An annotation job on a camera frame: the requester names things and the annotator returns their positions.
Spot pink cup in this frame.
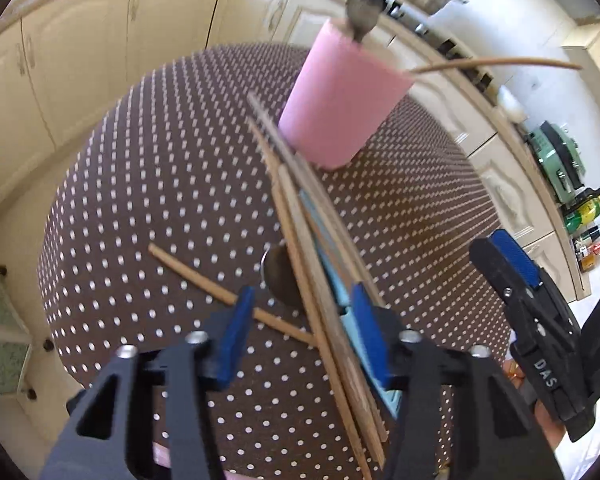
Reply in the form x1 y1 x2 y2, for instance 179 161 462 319
277 17 415 171

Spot brown polka dot tablecloth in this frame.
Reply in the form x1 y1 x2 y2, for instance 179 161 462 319
37 42 516 480

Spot metal spoon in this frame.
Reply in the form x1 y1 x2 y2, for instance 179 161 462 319
260 245 309 311

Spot cream sink base cabinets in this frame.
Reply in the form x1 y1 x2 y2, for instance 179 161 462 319
0 0 231 221

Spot green yellow label bottle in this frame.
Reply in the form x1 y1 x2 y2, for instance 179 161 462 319
562 187 600 234

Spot cream lattice wall cabinet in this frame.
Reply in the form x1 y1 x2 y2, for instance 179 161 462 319
560 19 600 111

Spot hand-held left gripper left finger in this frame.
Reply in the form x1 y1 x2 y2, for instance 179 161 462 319
40 286 257 480

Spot black gas stove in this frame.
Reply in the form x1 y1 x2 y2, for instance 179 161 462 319
375 0 497 97

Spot metal fork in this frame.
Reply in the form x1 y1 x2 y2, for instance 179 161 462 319
345 0 382 43

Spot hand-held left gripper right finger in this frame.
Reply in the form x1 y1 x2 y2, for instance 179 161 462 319
351 284 566 480

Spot white framed glass door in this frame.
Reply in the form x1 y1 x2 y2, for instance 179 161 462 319
0 270 33 402

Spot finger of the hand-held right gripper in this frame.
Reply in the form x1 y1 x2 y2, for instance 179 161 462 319
469 237 597 443
490 229 581 361

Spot person's right hand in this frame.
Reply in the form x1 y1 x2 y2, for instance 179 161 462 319
532 401 565 455

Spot light blue handled utensil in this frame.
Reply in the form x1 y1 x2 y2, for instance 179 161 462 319
299 187 402 418

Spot green countertop appliance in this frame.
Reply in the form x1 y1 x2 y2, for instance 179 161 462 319
526 120 589 204

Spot white bowl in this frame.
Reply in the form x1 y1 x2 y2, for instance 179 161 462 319
497 85 528 122

